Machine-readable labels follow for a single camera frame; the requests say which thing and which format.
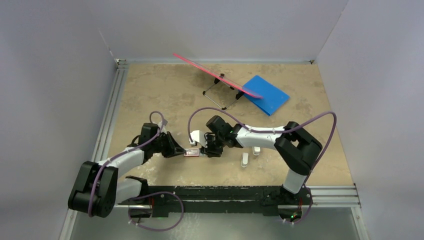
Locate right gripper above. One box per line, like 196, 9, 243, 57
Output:
201, 134, 227, 158

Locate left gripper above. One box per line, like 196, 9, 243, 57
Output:
150, 131, 185, 159

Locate red white staple box sleeve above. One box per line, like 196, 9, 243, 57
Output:
183, 148, 200, 157

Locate small white stapler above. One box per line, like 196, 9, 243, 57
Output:
240, 152, 249, 168

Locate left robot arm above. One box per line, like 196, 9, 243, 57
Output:
67, 123, 186, 218

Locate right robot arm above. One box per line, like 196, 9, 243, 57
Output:
190, 115, 323, 204

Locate long white stapler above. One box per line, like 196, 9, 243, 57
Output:
252, 146, 261, 156

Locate pink board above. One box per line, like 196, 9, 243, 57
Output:
172, 53, 263, 99

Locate black base bar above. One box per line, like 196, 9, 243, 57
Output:
122, 185, 313, 219

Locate blue folder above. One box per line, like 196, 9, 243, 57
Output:
242, 75, 290, 116

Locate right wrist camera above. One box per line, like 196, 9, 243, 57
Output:
189, 130, 207, 147

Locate black wire stand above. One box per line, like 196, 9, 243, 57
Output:
202, 73, 245, 111

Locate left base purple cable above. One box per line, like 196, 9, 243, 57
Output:
127, 192, 186, 233

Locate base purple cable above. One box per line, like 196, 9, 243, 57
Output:
283, 187, 314, 226
127, 192, 186, 233

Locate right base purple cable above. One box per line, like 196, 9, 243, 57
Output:
283, 187, 314, 226

